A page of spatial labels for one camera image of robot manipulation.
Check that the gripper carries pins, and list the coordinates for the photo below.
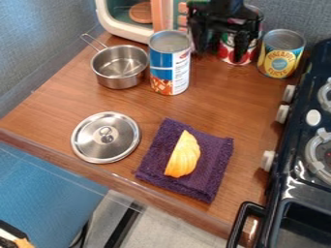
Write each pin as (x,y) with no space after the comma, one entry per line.
(224,21)

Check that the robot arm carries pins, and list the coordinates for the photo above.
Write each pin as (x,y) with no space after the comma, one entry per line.
(230,4)

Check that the red can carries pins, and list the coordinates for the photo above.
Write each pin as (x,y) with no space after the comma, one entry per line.
(226,51)

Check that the blue can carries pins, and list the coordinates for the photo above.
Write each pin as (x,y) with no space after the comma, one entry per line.
(170,64)

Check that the yellow can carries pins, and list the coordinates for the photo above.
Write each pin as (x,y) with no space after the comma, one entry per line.
(280,55)

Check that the toy microwave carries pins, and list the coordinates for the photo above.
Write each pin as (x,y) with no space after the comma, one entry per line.
(125,19)

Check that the silver pot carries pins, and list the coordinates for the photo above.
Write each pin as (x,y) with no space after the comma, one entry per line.
(119,68)

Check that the orange toy food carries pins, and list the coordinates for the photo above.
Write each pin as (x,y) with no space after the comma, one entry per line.
(184,156)

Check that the purple cloth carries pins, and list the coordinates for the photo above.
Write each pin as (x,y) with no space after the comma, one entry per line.
(207,180)

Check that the silver lid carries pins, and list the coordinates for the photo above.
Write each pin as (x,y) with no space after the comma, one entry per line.
(105,137)

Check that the toy stove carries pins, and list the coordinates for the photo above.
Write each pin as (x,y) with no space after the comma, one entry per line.
(301,180)

